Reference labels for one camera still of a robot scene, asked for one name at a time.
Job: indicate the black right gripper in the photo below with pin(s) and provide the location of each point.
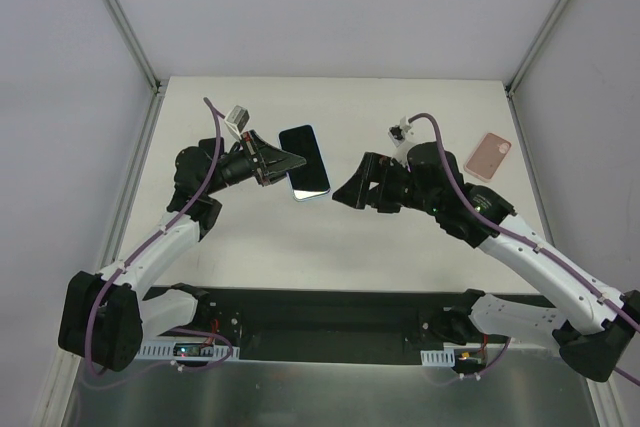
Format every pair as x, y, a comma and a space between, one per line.
375, 182

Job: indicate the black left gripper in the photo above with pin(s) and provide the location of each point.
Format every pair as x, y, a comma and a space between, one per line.
260, 158

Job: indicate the light blue phone case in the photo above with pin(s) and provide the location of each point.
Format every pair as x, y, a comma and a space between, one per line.
309, 183

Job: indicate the pink phone case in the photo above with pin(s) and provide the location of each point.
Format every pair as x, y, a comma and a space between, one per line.
487, 157

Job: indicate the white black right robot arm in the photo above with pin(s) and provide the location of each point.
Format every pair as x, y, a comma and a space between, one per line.
561, 282

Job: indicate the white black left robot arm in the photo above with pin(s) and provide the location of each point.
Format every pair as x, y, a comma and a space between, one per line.
107, 315

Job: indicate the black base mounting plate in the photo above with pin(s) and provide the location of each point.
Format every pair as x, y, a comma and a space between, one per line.
340, 327

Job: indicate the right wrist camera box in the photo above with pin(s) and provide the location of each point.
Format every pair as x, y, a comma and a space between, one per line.
403, 139

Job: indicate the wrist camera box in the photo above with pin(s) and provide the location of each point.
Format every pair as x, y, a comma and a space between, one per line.
236, 121
403, 139

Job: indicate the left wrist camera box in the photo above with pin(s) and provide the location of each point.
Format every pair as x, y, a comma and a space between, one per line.
236, 121

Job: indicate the left aluminium corner post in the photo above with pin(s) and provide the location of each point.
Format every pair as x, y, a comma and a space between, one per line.
132, 43

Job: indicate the aluminium corner post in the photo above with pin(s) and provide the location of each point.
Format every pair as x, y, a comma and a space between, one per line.
542, 36
132, 43

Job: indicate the aluminium front frame rail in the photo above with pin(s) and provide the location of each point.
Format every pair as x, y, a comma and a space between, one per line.
492, 315

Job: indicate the right white cable duct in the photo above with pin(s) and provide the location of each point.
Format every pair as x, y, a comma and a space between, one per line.
444, 358

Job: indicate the white cable duct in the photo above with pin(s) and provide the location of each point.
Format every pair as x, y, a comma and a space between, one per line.
185, 351
444, 358

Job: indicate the left white cable duct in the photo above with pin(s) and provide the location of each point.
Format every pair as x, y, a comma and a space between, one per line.
185, 351

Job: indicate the right aluminium corner post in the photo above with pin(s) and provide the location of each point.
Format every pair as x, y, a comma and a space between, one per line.
542, 36

